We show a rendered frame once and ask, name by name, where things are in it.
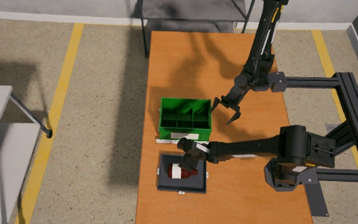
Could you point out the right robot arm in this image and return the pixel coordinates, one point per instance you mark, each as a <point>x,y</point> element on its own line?
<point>260,60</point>

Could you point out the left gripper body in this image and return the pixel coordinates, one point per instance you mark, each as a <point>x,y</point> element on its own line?
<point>187,161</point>

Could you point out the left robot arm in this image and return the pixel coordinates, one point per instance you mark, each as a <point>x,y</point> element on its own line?
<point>293,148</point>

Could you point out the green divided crate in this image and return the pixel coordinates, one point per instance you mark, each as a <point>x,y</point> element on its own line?
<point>174,129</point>

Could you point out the dark red bottle with white label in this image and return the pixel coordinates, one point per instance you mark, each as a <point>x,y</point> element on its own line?
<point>175,172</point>

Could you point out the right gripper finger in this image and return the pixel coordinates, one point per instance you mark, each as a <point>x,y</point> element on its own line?
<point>216,102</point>
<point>235,117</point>

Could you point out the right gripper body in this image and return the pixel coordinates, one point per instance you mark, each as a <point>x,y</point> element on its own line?
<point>229,104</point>

